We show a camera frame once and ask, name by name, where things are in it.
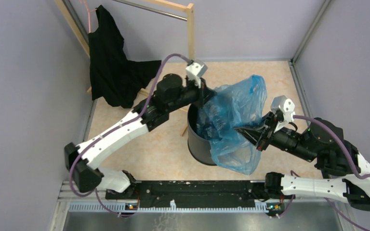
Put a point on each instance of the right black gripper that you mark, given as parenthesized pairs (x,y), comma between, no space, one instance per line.
(261,135)

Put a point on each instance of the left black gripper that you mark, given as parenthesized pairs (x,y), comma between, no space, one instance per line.
(204,93)

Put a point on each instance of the blue plastic trash bag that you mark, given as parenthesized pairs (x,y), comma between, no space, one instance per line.
(233,106)

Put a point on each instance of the dark grey trash bin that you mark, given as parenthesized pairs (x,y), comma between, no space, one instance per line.
(198,147)

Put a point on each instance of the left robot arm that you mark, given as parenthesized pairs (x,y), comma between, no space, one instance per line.
(83,160)

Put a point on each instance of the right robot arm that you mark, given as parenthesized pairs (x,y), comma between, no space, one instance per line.
(345,171)

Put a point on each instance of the black t-shirt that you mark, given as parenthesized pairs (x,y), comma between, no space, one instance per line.
(114,77)

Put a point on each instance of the pink clothes hanger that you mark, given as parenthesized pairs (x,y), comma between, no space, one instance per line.
(88,12)

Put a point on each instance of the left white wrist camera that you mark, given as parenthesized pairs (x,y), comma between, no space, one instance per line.
(195,71)

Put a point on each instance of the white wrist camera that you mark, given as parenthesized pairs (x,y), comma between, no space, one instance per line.
(195,71)
(284,110)

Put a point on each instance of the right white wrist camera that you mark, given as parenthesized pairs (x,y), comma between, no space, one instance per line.
(284,110)

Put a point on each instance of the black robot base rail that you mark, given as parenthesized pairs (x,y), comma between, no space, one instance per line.
(197,193)

